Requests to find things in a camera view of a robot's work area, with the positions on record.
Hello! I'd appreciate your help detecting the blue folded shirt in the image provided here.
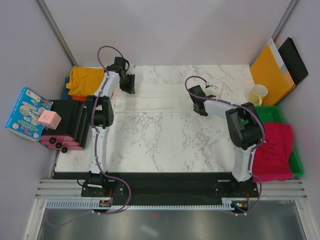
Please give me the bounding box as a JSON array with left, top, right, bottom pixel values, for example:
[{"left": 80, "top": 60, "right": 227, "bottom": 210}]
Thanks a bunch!
[{"left": 61, "top": 76, "right": 73, "bottom": 100}]

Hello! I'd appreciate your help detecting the mustard yellow folded shirt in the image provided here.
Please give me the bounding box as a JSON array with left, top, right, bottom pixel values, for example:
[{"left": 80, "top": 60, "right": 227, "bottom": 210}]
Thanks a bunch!
[{"left": 66, "top": 66, "right": 105, "bottom": 98}]

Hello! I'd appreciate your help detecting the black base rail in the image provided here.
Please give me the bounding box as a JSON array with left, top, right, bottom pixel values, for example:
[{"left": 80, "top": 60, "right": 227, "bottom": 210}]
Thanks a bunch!
[{"left": 53, "top": 172, "right": 259, "bottom": 206}]

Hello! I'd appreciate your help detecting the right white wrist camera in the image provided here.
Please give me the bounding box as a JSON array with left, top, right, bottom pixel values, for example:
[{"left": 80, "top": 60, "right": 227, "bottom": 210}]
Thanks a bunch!
[{"left": 205, "top": 83, "right": 219, "bottom": 89}]

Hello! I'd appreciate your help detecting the black and pink case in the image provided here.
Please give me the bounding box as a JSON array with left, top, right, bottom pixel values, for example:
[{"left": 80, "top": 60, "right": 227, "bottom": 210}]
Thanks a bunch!
[{"left": 39, "top": 99, "right": 90, "bottom": 153}]

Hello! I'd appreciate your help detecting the white cable duct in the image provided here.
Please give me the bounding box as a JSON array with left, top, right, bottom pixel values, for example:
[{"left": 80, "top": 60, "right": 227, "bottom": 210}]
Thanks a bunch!
[{"left": 45, "top": 199, "right": 242, "bottom": 211}]

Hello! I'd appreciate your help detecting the white t shirt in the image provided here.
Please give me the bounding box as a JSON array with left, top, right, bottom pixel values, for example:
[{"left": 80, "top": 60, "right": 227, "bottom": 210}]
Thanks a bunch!
[{"left": 113, "top": 82, "right": 229, "bottom": 114}]

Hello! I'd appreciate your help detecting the black flat box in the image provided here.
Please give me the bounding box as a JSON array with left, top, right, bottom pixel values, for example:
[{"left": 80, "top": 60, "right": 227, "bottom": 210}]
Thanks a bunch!
[{"left": 278, "top": 37, "right": 309, "bottom": 85}]

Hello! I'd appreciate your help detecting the pink cube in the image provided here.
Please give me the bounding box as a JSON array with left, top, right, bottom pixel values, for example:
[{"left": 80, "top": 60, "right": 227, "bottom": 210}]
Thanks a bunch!
[{"left": 37, "top": 110, "right": 62, "bottom": 130}]

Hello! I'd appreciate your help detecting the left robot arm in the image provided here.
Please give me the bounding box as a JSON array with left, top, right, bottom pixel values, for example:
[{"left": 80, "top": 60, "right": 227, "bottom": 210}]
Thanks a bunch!
[{"left": 86, "top": 56, "right": 135, "bottom": 174}]

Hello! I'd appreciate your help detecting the orange folded shirt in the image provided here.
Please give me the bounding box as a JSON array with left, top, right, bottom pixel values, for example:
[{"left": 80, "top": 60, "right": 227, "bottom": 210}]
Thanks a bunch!
[{"left": 71, "top": 95, "right": 87, "bottom": 102}]

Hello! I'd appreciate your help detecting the orange envelope folder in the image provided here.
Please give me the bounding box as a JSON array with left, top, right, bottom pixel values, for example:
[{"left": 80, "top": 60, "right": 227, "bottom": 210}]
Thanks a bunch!
[{"left": 250, "top": 39, "right": 296, "bottom": 106}]

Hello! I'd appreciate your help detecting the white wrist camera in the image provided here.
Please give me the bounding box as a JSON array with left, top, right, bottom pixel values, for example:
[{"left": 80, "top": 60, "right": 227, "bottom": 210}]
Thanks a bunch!
[
  {"left": 205, "top": 83, "right": 219, "bottom": 89},
  {"left": 126, "top": 63, "right": 136, "bottom": 75}
]

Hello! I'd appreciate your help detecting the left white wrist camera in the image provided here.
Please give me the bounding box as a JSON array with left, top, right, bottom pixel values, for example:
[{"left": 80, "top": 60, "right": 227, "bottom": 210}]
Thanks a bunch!
[{"left": 126, "top": 63, "right": 136, "bottom": 75}]

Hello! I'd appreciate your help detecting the yellow mug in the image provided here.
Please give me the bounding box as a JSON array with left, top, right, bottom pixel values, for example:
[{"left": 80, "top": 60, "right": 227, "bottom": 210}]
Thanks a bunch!
[{"left": 248, "top": 84, "right": 268, "bottom": 106}]

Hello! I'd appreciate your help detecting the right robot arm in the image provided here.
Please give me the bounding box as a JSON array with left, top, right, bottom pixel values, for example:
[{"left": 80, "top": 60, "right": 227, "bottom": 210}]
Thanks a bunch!
[{"left": 186, "top": 85, "right": 265, "bottom": 197}]

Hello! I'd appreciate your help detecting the blue printed box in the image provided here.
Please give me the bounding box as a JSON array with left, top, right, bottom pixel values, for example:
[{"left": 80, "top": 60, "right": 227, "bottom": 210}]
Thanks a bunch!
[{"left": 5, "top": 87, "right": 53, "bottom": 142}]

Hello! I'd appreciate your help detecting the magenta t shirt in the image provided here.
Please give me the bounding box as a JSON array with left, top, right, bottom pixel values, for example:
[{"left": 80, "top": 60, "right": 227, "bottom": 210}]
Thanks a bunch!
[{"left": 252, "top": 122, "right": 294, "bottom": 182}]

